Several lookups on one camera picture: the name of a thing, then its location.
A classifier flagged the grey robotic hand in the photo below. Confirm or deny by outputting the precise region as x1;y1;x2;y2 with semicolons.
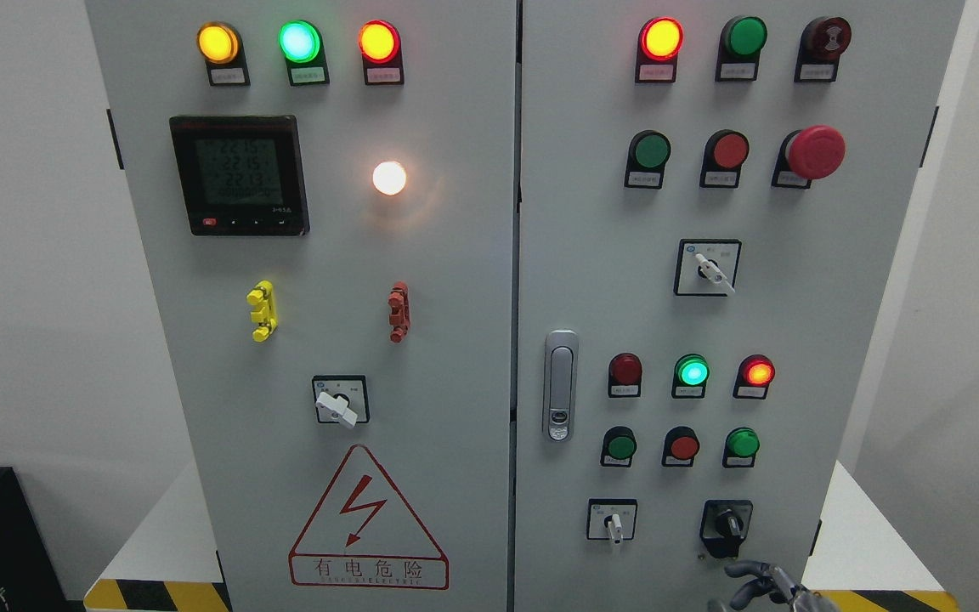
706;560;840;611

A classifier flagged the black rotary knob switch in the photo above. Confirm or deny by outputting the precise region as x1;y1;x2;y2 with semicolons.
699;499;754;560

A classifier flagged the green illuminated button lower right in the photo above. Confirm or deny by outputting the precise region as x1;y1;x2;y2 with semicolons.
722;427;761;468

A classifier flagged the red push button lower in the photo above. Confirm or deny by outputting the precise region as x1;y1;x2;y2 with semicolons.
661;426;700;468

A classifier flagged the red indicator light right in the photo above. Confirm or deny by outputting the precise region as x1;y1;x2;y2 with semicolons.
732;354;776;400

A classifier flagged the green push button lower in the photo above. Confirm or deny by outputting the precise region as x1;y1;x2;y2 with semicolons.
601;426;637;468

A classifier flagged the green push button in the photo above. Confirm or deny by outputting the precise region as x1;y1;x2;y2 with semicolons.
601;426;637;468
715;15;768;82

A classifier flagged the green lit indicator middle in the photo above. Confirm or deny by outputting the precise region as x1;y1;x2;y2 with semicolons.
671;354;710;399

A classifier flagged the dark red indicator light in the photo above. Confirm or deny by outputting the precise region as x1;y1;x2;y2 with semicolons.
608;353;642;398

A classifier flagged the grey right cabinet door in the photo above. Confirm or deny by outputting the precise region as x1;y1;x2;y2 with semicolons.
513;1;964;611

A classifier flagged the grey cabinet door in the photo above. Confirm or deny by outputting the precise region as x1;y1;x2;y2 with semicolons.
513;1;964;611
86;1;518;611

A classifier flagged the red high voltage warning sticker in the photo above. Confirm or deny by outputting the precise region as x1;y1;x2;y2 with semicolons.
288;445;450;590

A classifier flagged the red mushroom emergency stop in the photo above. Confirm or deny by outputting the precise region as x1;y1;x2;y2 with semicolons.
772;124;846;190

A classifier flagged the red push button second row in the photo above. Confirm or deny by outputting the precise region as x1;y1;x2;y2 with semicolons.
699;129;750;189

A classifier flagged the green push button second row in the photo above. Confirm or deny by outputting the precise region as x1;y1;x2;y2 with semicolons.
623;129;671;190

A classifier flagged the red terminal connector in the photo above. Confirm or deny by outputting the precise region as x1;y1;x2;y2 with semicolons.
386;281;411;343

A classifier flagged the dark red buzzer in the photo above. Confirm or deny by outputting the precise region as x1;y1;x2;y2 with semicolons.
794;16;852;82

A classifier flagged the green push button top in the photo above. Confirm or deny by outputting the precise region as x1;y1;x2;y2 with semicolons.
715;15;768;82

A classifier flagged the red lit indicator right door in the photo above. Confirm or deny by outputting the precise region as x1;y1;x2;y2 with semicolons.
634;16;684;84

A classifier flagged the white lit indicator light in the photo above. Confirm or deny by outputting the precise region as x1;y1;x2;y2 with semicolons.
371;160;408;196

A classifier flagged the yellow terminal connector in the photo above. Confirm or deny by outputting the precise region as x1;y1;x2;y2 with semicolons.
246;280;277;343

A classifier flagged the grey left cabinet door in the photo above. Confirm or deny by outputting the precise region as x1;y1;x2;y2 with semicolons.
86;1;518;611

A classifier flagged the white platform with hazard stripes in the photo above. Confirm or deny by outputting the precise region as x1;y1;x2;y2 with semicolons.
84;462;959;611

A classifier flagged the red-orange lit indicator light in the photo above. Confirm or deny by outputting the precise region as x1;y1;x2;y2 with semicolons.
359;20;405;86

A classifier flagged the black digital power meter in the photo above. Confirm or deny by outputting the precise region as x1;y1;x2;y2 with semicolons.
168;115;310;236

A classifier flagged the green lit indicator light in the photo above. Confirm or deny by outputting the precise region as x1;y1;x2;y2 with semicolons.
277;20;330;87

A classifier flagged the yellow indicator light top left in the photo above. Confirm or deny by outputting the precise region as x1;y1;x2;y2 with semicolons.
195;22;250;87

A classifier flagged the white selector switch lower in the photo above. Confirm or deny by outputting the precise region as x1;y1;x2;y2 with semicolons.
586;497;640;554

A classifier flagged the white selector switch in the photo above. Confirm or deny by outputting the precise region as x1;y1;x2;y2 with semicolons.
675;239;742;296
586;497;640;554

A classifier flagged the silver door handle lock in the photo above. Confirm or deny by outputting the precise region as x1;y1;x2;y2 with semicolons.
541;329;579;442

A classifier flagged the white selector switch upper right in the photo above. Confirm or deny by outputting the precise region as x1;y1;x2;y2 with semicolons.
675;239;742;296

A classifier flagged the white selector switch left door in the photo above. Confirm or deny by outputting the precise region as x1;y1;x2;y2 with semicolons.
311;375;371;429

